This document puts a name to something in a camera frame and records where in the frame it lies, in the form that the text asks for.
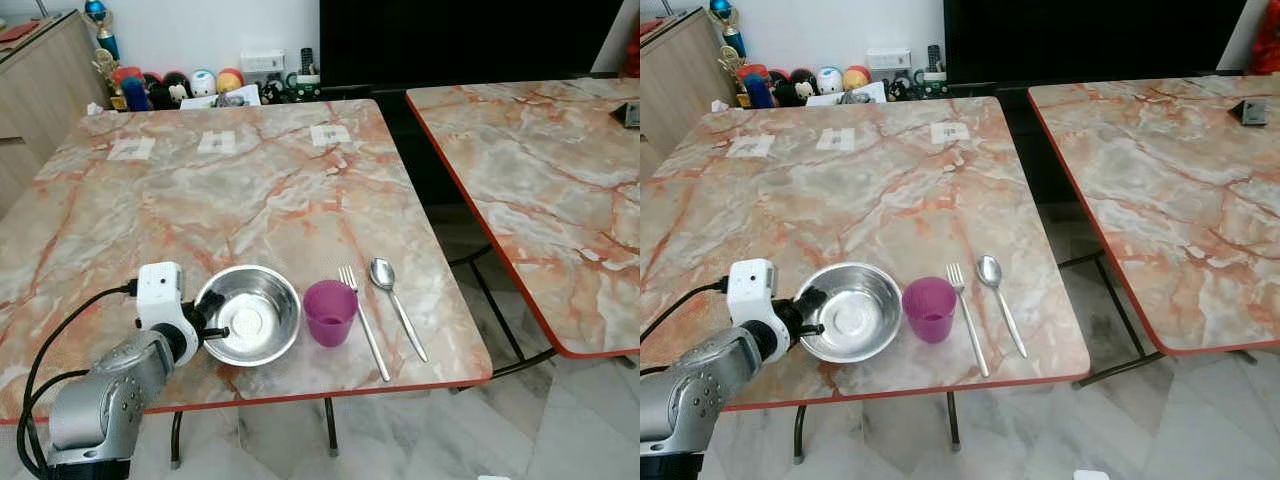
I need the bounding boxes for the purple plastic cup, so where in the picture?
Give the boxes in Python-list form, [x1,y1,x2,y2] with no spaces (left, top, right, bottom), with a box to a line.
[303,280,359,348]
[902,277,958,345]

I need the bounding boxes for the red capped toy figure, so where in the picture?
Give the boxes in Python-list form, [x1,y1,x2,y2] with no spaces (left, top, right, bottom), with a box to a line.
[740,64,772,108]
[111,66,144,110]

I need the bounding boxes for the silver metal fork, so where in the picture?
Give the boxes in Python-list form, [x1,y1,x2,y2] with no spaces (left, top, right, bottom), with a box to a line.
[946,263,991,379]
[338,265,392,383]

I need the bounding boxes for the white paper sheet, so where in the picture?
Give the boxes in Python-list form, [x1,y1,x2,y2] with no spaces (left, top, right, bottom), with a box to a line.
[805,82,889,107]
[206,84,264,109]

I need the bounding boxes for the red object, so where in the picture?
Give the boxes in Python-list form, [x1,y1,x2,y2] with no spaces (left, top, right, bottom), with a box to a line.
[1250,0,1280,77]

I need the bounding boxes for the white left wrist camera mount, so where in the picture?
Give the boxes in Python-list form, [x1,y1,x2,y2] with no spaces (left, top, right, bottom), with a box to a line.
[727,258,792,347]
[135,262,202,342]

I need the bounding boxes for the blue globe trophy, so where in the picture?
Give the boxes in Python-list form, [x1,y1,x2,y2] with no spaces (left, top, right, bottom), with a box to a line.
[709,0,747,61]
[84,0,122,63]

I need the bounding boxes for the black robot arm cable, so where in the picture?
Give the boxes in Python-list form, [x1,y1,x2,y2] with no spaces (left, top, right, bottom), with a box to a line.
[640,280,730,377]
[17,284,138,478]

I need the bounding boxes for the silver metal spoon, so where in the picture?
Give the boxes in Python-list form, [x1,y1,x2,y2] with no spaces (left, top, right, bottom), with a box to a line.
[977,255,1029,359]
[369,258,430,364]

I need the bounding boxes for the stainless steel bowl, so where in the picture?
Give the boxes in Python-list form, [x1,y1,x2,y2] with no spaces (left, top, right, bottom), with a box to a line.
[795,262,905,364]
[195,264,302,368]

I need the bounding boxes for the light wooden cabinet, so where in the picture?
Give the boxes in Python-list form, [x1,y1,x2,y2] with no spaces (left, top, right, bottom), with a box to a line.
[640,8,737,183]
[0,10,110,214]

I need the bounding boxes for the marble folding table with labels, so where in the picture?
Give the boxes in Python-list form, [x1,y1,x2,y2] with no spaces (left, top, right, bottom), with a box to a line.
[0,98,494,471]
[640,95,1092,465]

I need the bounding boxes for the marble folding table red edge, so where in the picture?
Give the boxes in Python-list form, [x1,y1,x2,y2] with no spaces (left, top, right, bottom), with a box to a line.
[1027,74,1280,389]
[405,77,641,379]

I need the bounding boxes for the black television screen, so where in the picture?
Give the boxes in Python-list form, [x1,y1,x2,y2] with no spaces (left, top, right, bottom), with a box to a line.
[943,0,1250,88]

